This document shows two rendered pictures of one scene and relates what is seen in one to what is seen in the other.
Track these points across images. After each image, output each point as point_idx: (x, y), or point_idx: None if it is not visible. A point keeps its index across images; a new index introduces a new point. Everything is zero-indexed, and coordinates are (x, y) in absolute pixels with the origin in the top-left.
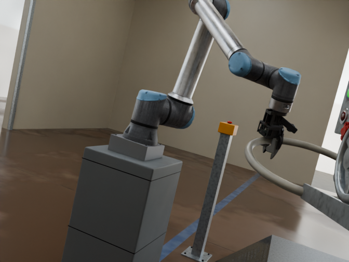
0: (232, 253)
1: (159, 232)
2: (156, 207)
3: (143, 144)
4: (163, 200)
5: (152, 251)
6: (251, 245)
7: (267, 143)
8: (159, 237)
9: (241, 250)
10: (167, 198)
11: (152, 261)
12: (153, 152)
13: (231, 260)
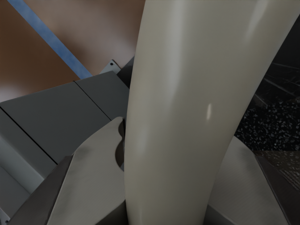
0: (261, 152)
1: (88, 102)
2: (85, 137)
3: (1, 221)
4: (68, 126)
5: (103, 101)
6: (297, 156)
7: (119, 159)
8: (89, 95)
9: (279, 156)
10: (57, 115)
11: (105, 91)
12: (2, 190)
13: (285, 172)
